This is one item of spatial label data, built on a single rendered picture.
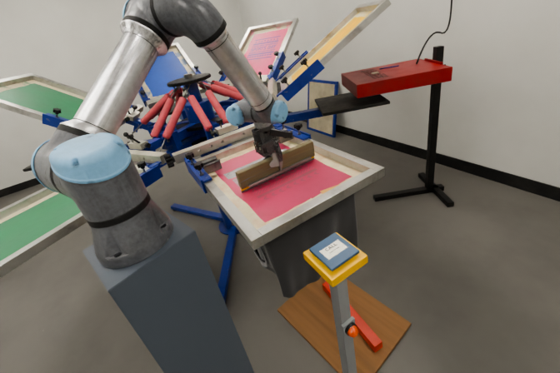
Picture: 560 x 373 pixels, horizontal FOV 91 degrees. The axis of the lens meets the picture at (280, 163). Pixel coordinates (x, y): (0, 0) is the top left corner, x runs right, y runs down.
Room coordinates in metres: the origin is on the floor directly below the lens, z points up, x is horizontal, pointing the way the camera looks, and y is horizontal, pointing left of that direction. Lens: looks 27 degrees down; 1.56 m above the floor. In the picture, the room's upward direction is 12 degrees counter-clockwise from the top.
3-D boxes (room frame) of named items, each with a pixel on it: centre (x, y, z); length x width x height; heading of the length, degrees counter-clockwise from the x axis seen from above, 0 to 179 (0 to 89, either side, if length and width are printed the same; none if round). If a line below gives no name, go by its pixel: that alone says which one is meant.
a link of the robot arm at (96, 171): (0.49, 0.34, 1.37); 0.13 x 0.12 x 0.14; 51
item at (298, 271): (0.87, -0.08, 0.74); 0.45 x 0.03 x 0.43; 116
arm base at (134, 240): (0.49, 0.33, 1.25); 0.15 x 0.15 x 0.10
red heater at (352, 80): (1.99, -0.91, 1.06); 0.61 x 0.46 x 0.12; 86
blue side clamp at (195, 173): (1.23, 0.40, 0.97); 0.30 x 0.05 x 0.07; 26
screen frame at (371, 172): (1.13, 0.04, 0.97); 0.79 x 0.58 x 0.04; 26
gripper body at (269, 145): (1.07, 0.04, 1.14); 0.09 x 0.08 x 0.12; 116
